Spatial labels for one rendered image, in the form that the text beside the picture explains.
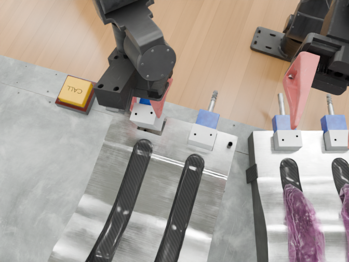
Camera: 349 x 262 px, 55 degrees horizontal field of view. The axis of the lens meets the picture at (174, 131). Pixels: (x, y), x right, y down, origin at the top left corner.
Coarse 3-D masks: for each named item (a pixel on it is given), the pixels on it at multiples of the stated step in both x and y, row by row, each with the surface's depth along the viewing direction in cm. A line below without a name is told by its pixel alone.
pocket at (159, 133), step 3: (165, 120) 71; (165, 123) 72; (138, 126) 70; (162, 126) 72; (141, 129) 71; (144, 129) 72; (147, 129) 71; (150, 129) 71; (162, 129) 71; (150, 132) 71; (153, 132) 71; (156, 132) 71; (159, 132) 71; (162, 132) 71; (159, 135) 71
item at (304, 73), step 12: (300, 60) 35; (312, 60) 35; (288, 72) 39; (300, 72) 35; (312, 72) 35; (324, 72) 39; (288, 84) 40; (300, 84) 35; (312, 84) 41; (324, 84) 40; (336, 84) 39; (288, 96) 39; (300, 96) 35; (300, 108) 35
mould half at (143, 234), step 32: (128, 128) 69; (128, 160) 67; (160, 160) 67; (224, 160) 66; (96, 192) 65; (160, 192) 65; (96, 224) 61; (128, 224) 62; (160, 224) 63; (192, 224) 63; (64, 256) 57; (128, 256) 58; (192, 256) 59
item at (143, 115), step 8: (136, 104) 64; (144, 104) 64; (136, 112) 64; (144, 112) 63; (152, 112) 64; (136, 120) 63; (144, 120) 63; (152, 120) 63; (160, 120) 66; (152, 128) 67; (160, 128) 67
